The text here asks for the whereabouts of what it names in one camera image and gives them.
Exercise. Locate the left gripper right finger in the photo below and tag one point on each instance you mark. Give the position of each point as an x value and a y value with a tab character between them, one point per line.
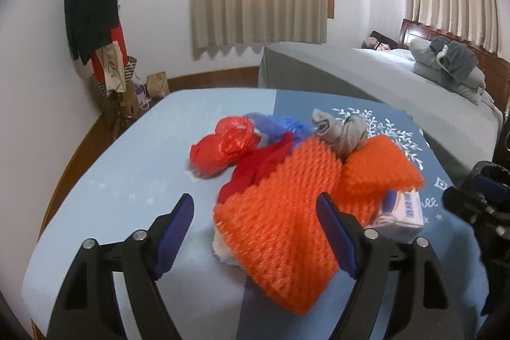
422	307

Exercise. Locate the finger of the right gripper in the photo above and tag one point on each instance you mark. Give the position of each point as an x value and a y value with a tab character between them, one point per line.
492	181
484	219

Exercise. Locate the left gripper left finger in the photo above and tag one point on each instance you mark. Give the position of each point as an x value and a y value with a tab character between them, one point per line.
87	306

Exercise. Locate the orange foam net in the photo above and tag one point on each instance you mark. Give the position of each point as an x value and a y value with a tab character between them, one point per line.
272	227

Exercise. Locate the red plastic bag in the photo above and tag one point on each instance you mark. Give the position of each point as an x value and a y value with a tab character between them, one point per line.
233	138

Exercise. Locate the bed with grey sheet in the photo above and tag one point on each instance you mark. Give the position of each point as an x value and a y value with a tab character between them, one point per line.
460	132

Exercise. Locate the white blue tissue pack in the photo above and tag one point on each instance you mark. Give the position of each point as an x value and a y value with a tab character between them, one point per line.
400	216

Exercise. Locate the red wooden headboard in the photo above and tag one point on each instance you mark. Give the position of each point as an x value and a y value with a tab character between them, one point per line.
495	68

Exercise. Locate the dark grey towel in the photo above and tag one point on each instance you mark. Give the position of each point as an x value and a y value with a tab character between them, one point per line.
455	59

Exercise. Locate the folded grey quilt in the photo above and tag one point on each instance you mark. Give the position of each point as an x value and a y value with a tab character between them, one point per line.
472	88

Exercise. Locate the white crumpled tissue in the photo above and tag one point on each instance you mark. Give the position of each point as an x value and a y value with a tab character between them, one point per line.
223	252

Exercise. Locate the grey crumpled sock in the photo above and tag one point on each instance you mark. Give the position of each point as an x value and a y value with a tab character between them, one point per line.
343	137

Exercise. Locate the blue tree-print tablecloth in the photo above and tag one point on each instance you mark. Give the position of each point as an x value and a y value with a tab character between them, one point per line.
144	173

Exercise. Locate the black bag beside bed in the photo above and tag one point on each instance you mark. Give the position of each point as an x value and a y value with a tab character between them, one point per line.
379	42

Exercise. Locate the red cloth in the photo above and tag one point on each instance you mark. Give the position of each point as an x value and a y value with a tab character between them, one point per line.
256	166

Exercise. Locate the blue plastic bag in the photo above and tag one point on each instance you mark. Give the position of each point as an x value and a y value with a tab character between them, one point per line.
273	128

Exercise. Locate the brown paper bag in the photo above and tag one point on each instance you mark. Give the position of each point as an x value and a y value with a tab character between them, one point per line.
157	85

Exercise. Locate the striped bag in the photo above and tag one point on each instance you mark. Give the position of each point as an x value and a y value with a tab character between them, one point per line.
129	72

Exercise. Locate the beige tote bag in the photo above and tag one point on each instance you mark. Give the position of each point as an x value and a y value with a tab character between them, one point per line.
111	60

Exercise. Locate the red hanging garment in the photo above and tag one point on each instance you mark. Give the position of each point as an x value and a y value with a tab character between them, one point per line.
118	37

